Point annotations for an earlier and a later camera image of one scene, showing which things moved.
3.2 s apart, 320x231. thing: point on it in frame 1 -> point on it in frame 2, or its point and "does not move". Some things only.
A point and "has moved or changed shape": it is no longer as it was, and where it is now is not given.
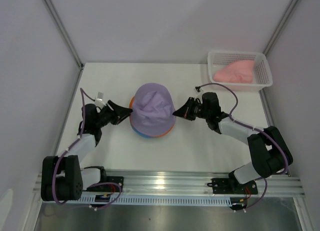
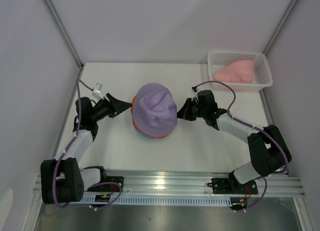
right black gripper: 183,112 does not move
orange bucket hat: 130,120 has moved or changed shape
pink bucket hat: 241,71 does not move
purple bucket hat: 153,109 does not move
